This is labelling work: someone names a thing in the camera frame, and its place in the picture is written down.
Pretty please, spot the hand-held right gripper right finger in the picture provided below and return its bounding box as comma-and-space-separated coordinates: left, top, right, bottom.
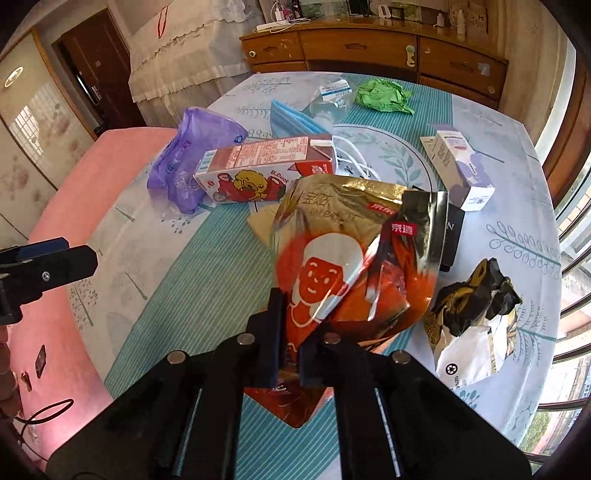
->
298, 330, 532, 480

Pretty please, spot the black and gold wrapper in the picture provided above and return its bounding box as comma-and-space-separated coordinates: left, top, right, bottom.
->
424, 257, 523, 387

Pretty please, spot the orange and gold foil packet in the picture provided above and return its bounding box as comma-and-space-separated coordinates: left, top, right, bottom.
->
244, 174, 419, 430

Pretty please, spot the black flat box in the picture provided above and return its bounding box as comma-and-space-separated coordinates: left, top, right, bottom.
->
438, 203, 462, 273

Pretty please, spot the pink juice carton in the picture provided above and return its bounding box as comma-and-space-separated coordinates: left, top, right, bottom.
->
193, 136, 334, 204

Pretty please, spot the blue face mask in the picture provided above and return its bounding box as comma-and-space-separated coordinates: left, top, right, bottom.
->
270, 99, 379, 181

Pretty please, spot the beige paper sheet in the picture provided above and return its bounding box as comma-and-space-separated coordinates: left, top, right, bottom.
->
247, 205, 287, 241

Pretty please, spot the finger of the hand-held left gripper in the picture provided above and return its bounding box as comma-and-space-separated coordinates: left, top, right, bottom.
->
0, 237, 70, 268
0, 244, 99, 308

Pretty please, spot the cloth covered cabinet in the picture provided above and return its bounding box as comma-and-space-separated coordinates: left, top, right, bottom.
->
127, 0, 259, 130

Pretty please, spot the white and purple small box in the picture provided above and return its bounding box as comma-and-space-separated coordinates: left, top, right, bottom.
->
419, 130, 496, 212

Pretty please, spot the wooden drawer desk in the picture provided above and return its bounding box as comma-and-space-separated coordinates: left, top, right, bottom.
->
240, 21, 509, 109

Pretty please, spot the blue patterned tablecloth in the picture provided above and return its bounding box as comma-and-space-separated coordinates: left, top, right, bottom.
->
69, 71, 566, 480

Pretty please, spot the purple plastic bag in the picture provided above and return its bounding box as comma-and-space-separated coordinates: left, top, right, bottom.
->
147, 107, 250, 215

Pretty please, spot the window with metal bars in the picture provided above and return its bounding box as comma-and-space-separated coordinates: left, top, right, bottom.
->
536, 41, 591, 462

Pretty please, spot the pink bed blanket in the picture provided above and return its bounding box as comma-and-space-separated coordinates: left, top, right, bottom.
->
0, 127, 181, 467

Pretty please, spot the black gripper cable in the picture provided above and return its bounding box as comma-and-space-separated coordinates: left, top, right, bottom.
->
16, 399, 75, 432

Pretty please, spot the brown wooden door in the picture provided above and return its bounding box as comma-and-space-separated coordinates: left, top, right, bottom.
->
51, 8, 146, 134

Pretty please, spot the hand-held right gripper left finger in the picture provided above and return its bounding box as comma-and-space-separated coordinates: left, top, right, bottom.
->
46, 288, 289, 480

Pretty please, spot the beige cardboard box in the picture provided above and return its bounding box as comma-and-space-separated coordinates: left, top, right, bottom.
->
450, 0, 488, 33

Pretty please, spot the white sliding closet door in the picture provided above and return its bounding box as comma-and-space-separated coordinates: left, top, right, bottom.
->
0, 28, 98, 241

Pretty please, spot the green crumpled paper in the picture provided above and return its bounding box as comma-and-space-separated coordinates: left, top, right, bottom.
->
355, 78, 415, 114

